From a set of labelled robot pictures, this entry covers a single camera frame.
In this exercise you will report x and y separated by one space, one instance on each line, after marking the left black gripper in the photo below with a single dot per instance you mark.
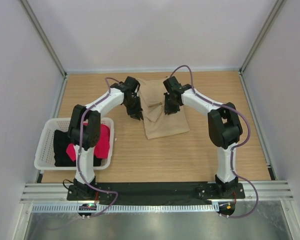
136 113

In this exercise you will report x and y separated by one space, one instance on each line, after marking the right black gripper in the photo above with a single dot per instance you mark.
168 109

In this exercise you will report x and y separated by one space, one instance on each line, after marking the beige t shirt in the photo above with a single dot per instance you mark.
157 124

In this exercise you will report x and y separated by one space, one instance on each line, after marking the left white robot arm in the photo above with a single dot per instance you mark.
84 132

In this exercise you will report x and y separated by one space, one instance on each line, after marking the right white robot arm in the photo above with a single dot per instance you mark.
224 130

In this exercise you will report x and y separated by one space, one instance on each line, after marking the pink t shirt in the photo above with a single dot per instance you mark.
101 149

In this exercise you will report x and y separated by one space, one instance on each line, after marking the black t shirt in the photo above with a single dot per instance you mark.
64 153

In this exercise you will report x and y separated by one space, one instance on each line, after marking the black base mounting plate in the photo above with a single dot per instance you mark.
153 193

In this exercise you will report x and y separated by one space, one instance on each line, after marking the white plastic laundry basket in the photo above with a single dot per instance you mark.
44 156

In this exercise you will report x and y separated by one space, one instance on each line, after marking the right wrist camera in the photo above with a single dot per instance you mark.
172 85

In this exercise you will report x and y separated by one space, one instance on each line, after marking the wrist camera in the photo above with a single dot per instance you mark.
130 86
172 85

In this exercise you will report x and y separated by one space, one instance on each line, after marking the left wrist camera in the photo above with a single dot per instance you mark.
130 86

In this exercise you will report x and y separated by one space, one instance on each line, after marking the aluminium front rail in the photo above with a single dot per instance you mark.
268 190

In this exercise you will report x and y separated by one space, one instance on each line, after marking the white slotted cable duct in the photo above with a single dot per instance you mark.
96 208

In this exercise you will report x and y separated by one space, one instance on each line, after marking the right aluminium frame post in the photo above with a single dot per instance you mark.
269 21

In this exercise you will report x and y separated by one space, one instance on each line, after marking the aluminium frame post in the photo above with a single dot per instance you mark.
42 35
269 21

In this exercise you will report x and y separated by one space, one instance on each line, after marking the left aluminium frame post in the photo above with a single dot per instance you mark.
42 35

